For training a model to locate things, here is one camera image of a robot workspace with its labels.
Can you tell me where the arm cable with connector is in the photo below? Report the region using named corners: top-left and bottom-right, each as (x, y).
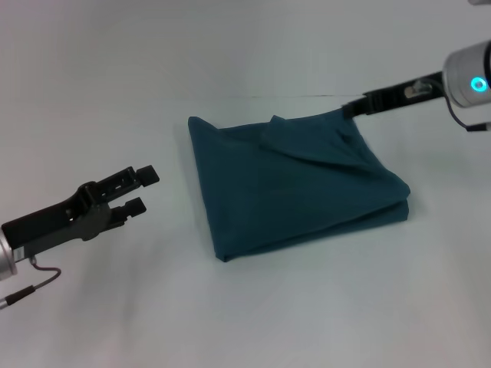
top-left (0, 255), bottom-right (63, 310)
top-left (406, 76), bottom-right (491, 133)

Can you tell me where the blue short-sleeved shirt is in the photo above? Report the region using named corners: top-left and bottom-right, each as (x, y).
top-left (187, 107), bottom-right (410, 264)

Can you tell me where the right arm cable with connector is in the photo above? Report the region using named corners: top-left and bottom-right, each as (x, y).
top-left (406, 76), bottom-right (491, 133)

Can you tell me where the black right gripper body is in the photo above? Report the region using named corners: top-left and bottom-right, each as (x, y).
top-left (362, 71), bottom-right (446, 116)

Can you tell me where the left arm cable with connector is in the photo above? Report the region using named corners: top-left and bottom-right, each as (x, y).
top-left (0, 255), bottom-right (63, 310)

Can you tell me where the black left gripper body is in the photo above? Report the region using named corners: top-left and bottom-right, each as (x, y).
top-left (2, 166), bottom-right (140, 258)

